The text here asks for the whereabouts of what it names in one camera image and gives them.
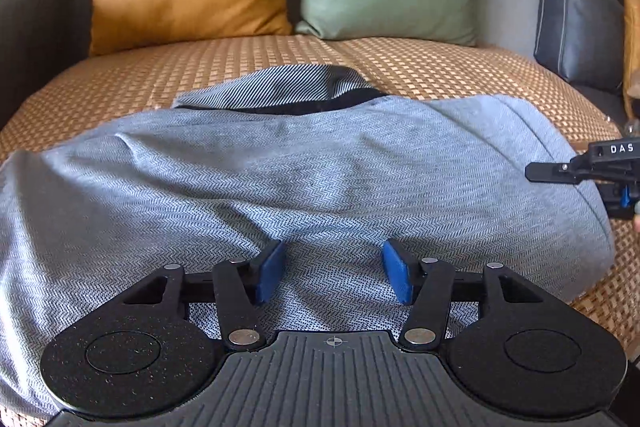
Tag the dark grey leather cushion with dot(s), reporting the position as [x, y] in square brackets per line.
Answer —
[580, 7]

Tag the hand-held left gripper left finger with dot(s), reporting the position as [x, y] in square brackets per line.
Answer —
[270, 272]

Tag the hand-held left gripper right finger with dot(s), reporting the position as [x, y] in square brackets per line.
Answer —
[397, 274]

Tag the dark grey sofa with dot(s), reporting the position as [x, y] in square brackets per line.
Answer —
[30, 17]

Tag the grey pants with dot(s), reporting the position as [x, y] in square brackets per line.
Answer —
[300, 167]

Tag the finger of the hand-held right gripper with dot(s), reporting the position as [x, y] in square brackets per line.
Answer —
[550, 172]
[617, 202]

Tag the brown woven seat mat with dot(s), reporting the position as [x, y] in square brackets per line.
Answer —
[450, 72]

